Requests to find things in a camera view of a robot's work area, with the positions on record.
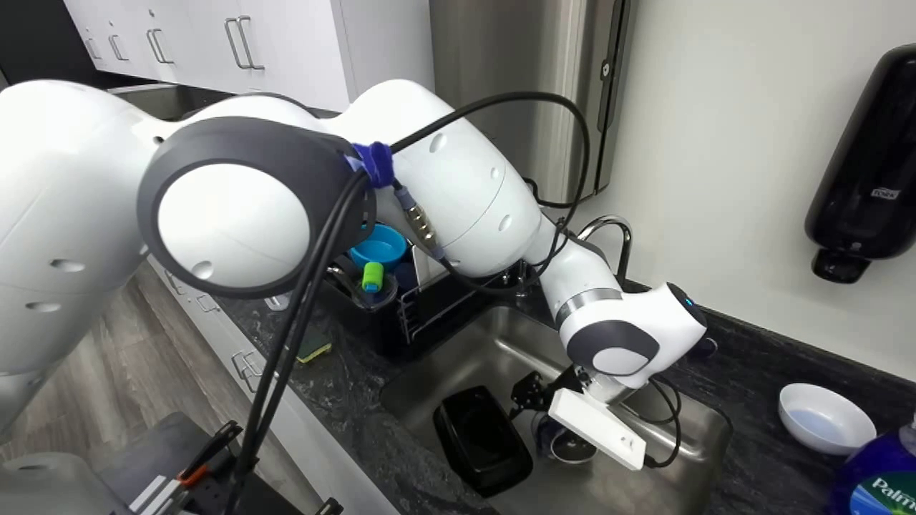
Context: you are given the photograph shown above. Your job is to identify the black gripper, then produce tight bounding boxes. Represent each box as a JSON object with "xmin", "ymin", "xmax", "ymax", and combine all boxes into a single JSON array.
[{"xmin": 511, "ymin": 366, "xmax": 581, "ymax": 418}]

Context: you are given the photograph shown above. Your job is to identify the blue steel mug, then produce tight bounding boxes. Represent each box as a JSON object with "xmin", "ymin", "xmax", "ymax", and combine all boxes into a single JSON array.
[{"xmin": 535, "ymin": 418, "xmax": 596, "ymax": 466}]

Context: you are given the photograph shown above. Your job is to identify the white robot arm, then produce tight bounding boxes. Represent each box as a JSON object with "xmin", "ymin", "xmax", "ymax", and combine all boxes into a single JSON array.
[{"xmin": 0, "ymin": 80, "xmax": 708, "ymax": 426}]

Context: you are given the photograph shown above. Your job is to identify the chrome sink faucet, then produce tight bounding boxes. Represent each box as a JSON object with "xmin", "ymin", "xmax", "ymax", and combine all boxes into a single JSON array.
[{"xmin": 576, "ymin": 213, "xmax": 632, "ymax": 279}]

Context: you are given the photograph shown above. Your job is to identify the stainless steel sink basin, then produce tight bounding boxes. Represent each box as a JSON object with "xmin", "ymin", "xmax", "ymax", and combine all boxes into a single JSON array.
[{"xmin": 382, "ymin": 305, "xmax": 729, "ymax": 515}]

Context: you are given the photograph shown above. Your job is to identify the blue plastic cup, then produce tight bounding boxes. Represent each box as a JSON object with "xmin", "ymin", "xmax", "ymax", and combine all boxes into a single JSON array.
[{"xmin": 347, "ymin": 223, "xmax": 410, "ymax": 268}]

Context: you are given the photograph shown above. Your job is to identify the black plastic food container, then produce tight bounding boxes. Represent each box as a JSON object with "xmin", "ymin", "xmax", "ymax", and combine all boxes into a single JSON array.
[{"xmin": 433, "ymin": 385, "xmax": 532, "ymax": 496}]

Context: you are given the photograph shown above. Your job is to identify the black dish drying rack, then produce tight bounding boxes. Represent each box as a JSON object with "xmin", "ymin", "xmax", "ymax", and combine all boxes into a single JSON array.
[{"xmin": 319, "ymin": 265, "xmax": 531, "ymax": 361}]

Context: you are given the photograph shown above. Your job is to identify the green yellow sponge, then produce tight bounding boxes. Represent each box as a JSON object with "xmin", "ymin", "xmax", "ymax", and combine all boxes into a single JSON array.
[{"xmin": 294, "ymin": 341, "xmax": 333, "ymax": 366}]

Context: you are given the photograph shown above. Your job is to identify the white ceramic bowl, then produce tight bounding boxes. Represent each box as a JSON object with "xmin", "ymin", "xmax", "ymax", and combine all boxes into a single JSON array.
[{"xmin": 778, "ymin": 383, "xmax": 877, "ymax": 454}]

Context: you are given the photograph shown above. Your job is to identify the steel paper towel dispenser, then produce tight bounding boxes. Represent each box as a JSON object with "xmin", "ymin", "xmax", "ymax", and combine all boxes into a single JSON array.
[{"xmin": 429, "ymin": 0, "xmax": 639, "ymax": 205}]

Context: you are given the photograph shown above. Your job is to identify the blue dish soap bottle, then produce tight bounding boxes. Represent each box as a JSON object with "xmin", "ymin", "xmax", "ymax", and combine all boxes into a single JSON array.
[{"xmin": 828, "ymin": 418, "xmax": 916, "ymax": 515}]

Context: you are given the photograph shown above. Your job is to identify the white upper cabinets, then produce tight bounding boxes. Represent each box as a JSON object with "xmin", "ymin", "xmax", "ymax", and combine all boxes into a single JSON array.
[{"xmin": 64, "ymin": 0, "xmax": 436, "ymax": 112}]

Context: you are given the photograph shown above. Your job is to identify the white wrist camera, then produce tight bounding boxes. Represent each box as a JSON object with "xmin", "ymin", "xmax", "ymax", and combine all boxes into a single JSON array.
[{"xmin": 548, "ymin": 388, "xmax": 648, "ymax": 471}]

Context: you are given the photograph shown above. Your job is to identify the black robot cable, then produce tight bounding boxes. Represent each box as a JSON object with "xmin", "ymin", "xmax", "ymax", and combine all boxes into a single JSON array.
[{"xmin": 223, "ymin": 87, "xmax": 688, "ymax": 515}]

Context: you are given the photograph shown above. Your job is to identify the black wall soap dispenser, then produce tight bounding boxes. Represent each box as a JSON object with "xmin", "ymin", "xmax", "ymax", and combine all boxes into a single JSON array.
[{"xmin": 805, "ymin": 44, "xmax": 916, "ymax": 282}]

